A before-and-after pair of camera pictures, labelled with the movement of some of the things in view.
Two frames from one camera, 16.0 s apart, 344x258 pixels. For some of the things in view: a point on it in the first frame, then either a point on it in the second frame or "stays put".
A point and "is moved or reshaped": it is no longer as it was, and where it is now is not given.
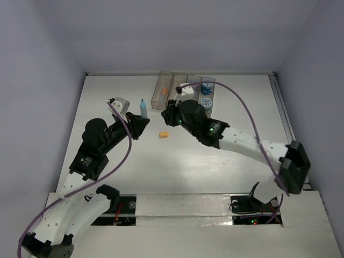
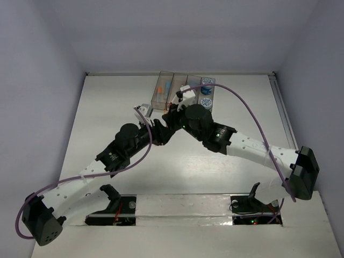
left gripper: [135, 124] to [160, 134]
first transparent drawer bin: [159, 100] stays put
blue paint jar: [207, 104] stays put
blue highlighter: [143, 109] is moved or reshaped
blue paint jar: [206, 88] stays put
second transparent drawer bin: [177, 79] stays put
